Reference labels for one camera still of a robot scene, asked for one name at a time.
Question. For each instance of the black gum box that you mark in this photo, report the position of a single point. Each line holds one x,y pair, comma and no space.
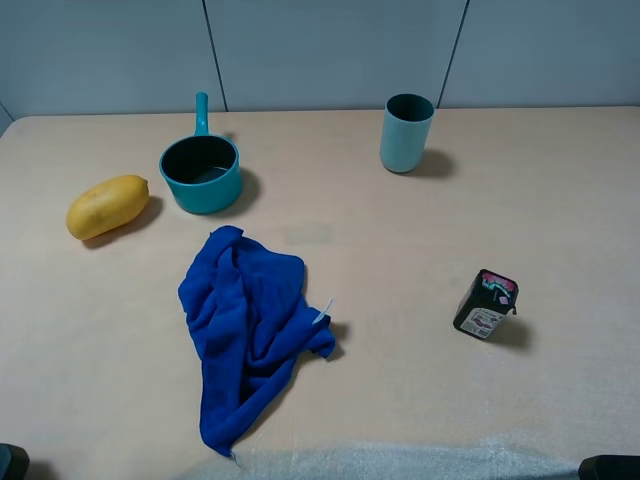
487,302

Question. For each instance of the black object bottom right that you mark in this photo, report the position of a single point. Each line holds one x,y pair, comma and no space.
610,467

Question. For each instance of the black object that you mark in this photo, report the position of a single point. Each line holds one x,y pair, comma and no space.
610,467
14,462

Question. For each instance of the black object bottom left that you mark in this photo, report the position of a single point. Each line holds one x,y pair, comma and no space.
14,462

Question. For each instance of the blue microfiber cloth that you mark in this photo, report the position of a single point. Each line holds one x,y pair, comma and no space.
249,321

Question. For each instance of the light blue plastic cup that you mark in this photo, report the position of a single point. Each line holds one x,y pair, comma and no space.
407,121

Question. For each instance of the yellow mango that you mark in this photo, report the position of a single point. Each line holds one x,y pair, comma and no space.
107,206

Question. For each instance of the teal saucepan with handle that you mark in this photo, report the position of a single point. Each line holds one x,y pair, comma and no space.
202,171

